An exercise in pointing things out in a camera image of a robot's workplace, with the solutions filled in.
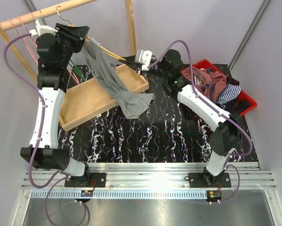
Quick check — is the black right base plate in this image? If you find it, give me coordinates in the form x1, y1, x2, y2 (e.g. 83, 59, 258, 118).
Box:
184, 173, 232, 188

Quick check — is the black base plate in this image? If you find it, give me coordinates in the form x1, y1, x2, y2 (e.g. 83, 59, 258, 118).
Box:
184, 173, 232, 188
64, 172, 107, 188

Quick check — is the navy maroon tank top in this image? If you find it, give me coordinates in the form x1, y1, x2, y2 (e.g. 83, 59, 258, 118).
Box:
225, 77, 250, 114

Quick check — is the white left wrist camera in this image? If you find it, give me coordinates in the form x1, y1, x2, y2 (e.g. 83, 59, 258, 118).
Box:
29, 17, 57, 37

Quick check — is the green hanger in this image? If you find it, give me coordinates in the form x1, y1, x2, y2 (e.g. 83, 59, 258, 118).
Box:
69, 60, 86, 81

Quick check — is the wooden clothes rack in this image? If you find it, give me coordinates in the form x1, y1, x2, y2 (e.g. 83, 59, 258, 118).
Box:
0, 0, 149, 131

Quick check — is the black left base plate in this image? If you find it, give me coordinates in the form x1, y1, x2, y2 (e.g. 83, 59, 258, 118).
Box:
64, 172, 107, 188

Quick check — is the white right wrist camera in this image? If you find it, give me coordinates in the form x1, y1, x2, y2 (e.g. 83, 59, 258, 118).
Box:
135, 49, 153, 71

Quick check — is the salmon pink tank top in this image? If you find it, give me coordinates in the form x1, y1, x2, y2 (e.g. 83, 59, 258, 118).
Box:
193, 67, 228, 104

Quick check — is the yellow hanger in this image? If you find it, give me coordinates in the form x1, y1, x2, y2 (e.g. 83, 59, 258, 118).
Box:
56, 5, 126, 61

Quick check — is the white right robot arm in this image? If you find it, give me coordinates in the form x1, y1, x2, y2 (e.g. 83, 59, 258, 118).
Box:
120, 49, 242, 187

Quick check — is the grey tank top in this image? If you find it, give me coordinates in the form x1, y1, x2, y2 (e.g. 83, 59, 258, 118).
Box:
81, 38, 154, 120

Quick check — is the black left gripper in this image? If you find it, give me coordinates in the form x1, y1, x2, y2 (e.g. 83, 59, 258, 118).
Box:
53, 23, 90, 67

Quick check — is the blue striped tank top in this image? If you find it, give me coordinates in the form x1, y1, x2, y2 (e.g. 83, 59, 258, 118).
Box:
217, 84, 241, 105

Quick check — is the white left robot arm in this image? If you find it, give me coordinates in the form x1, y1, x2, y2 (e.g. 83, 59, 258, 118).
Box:
20, 23, 91, 188

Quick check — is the aluminium mounting rail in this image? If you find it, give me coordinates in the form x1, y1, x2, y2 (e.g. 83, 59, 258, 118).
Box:
12, 162, 282, 226

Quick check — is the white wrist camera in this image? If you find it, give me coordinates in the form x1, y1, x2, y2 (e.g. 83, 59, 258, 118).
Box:
29, 17, 57, 37
135, 49, 153, 71

